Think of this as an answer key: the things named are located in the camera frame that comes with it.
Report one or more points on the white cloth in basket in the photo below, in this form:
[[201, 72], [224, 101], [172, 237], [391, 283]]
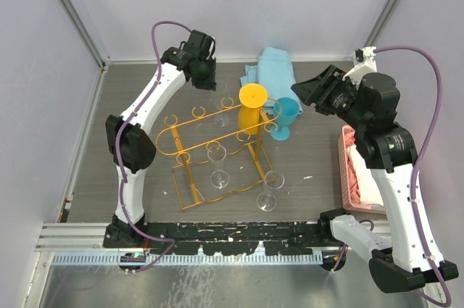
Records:
[[368, 190]]

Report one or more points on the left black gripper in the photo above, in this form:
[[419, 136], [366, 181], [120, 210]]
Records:
[[210, 83]]

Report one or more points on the clear flute glass front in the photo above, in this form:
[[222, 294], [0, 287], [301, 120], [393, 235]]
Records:
[[272, 184]]

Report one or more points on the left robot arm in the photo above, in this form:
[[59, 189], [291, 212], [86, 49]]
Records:
[[128, 138]]

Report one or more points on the blue plastic wine glass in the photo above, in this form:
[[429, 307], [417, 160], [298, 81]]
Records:
[[285, 112]]

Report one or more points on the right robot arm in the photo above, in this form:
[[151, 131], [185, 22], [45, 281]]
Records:
[[411, 259]]

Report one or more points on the slotted cable duct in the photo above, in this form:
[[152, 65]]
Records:
[[136, 258]]

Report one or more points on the clear flute glass middle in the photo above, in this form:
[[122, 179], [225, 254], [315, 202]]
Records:
[[217, 155]]

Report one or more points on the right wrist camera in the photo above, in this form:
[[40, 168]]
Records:
[[364, 63]]

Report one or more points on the pink plastic basket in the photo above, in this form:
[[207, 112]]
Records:
[[348, 202]]

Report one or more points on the clear flute glass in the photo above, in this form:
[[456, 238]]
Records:
[[217, 155], [221, 94], [272, 184]]

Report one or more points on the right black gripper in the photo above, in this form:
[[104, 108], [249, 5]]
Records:
[[319, 88]]

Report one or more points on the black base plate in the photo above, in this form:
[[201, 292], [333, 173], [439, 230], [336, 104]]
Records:
[[226, 238]]

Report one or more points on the gold wire glass rack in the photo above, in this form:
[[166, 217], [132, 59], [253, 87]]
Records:
[[183, 156]]

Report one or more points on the orange plastic wine glass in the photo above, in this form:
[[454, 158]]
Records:
[[252, 97]]

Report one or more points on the light blue folded cloth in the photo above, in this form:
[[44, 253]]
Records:
[[274, 71]]

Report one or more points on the clear flute glass back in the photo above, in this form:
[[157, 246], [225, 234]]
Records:
[[221, 94]]

